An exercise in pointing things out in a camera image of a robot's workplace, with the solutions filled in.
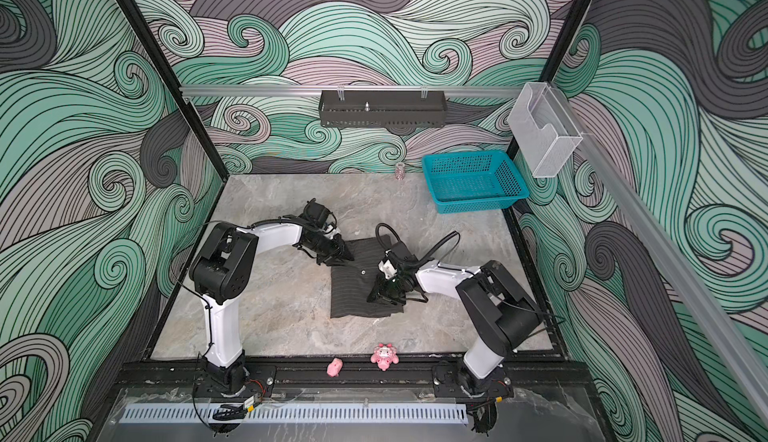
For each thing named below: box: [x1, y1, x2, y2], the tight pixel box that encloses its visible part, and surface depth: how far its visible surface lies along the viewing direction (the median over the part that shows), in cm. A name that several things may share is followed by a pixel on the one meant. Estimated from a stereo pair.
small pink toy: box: [326, 357, 343, 377], surface depth 75 cm
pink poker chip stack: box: [395, 162, 406, 181], surface depth 120 cm
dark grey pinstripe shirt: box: [330, 236, 404, 319], surface depth 88 cm
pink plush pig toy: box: [370, 343, 399, 371], surface depth 77 cm
